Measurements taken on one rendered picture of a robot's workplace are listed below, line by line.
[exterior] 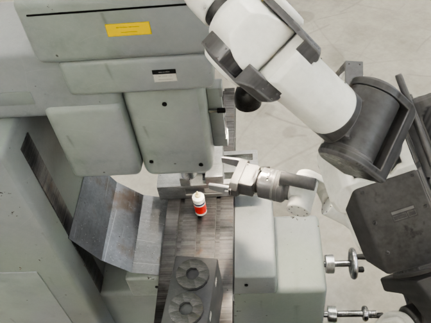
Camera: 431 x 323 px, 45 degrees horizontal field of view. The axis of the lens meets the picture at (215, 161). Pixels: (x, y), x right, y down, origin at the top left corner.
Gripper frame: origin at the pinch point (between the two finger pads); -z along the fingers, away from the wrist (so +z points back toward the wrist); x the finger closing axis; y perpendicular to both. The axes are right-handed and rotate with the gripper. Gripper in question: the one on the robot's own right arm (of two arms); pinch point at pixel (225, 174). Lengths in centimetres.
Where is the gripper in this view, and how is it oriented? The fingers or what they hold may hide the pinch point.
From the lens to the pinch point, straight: 151.4
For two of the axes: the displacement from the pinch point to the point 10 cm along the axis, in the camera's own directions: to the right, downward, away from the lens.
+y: 1.0, 6.6, 7.4
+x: -3.5, 7.2, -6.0
